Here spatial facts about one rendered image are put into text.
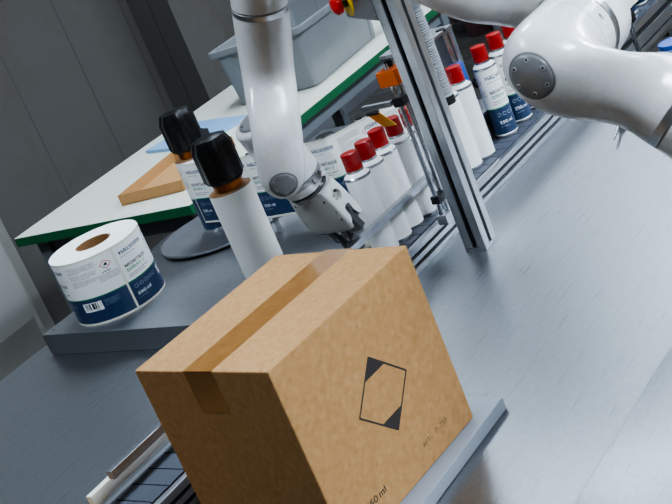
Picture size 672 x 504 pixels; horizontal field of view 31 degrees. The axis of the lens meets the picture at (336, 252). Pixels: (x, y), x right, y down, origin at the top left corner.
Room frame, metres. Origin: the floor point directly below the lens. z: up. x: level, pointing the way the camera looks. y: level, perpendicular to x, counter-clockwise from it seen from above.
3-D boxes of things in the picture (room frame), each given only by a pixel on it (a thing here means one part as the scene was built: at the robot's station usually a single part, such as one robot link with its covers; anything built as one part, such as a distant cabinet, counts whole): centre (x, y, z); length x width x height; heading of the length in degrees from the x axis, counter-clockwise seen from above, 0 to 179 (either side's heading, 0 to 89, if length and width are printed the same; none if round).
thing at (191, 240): (2.71, 0.21, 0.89); 0.31 x 0.31 x 0.01
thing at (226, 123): (4.18, 0.29, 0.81); 0.32 x 0.24 x 0.01; 38
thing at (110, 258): (2.50, 0.46, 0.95); 0.20 x 0.20 x 0.14
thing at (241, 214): (2.32, 0.14, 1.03); 0.09 x 0.09 x 0.30
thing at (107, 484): (1.99, 0.10, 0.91); 1.07 x 0.01 x 0.02; 138
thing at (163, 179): (3.73, 0.35, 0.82); 0.34 x 0.24 x 0.04; 148
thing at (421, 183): (1.95, 0.05, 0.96); 1.07 x 0.01 x 0.01; 138
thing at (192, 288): (2.57, 0.13, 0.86); 0.80 x 0.67 x 0.05; 138
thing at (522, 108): (2.61, -0.49, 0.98); 0.05 x 0.05 x 0.20
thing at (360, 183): (2.15, -0.09, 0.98); 0.05 x 0.05 x 0.20
